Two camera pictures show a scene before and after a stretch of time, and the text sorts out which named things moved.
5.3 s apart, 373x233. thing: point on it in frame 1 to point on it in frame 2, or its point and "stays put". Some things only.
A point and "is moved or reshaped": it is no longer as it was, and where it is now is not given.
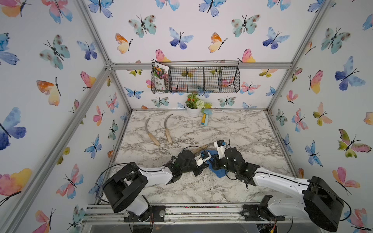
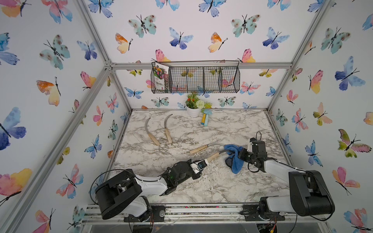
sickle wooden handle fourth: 198,149 stays put
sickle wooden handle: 167,131 stays put
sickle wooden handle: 150,135 stays put
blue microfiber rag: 219,173 is moved or reshaped
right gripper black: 215,162 to 241,155
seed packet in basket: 161,72 stays put
